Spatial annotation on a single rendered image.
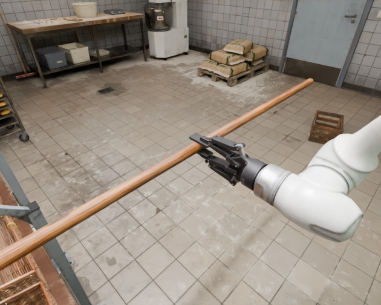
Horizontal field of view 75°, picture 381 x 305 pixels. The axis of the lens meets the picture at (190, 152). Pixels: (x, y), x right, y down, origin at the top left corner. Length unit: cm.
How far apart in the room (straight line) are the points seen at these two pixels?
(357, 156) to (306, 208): 16
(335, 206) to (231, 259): 137
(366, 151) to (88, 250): 178
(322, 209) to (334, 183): 7
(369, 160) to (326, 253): 150
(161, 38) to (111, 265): 467
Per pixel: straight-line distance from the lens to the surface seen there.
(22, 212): 99
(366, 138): 61
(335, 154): 63
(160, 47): 572
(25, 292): 108
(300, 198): 56
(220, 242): 192
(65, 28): 493
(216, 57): 460
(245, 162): 62
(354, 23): 479
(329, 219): 56
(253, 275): 183
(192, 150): 68
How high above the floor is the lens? 159
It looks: 36 degrees down
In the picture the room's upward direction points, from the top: straight up
